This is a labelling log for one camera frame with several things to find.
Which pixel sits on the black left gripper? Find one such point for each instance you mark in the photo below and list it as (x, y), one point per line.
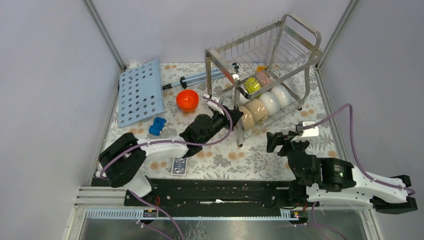
(234, 115)

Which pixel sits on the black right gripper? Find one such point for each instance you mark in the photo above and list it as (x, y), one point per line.
(278, 139)

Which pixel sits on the orange plastic bowl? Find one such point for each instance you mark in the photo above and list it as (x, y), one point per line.
(187, 100)

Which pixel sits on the stainless steel dish rack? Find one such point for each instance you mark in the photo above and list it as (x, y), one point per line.
(271, 65)

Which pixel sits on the white ribbed bowl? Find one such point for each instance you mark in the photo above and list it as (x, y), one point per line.
(270, 102)
(282, 95)

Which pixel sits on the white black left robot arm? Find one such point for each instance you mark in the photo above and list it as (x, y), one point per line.
(122, 160)

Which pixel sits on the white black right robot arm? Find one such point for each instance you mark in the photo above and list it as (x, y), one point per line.
(336, 181)

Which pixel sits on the beige floral bowl front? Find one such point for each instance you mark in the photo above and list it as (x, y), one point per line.
(247, 118)

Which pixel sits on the beige floral bowl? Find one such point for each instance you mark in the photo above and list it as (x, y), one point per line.
(247, 118)
(257, 110)

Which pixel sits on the white ceramic bowl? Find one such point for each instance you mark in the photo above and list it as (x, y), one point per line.
(239, 99)

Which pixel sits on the beige floral bowl rear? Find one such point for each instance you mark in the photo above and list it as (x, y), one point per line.
(257, 110)

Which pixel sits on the white ribbed bowl front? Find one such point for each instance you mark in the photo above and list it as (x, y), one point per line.
(270, 102)

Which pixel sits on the yellow green bowl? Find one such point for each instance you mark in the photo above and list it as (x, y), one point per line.
(251, 85)

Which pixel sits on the small orange yellow cup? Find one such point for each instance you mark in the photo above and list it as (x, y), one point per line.
(261, 69)

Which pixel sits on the blue playing card box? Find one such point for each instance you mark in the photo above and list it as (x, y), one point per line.
(179, 167)

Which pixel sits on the blue toy car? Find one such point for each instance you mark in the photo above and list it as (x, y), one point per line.
(157, 126)

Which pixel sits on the light blue perforated panel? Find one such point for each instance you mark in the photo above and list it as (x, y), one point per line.
(140, 93)

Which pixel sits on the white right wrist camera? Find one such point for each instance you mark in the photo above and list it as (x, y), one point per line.
(306, 131)

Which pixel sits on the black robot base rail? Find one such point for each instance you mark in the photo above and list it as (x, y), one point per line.
(226, 198)

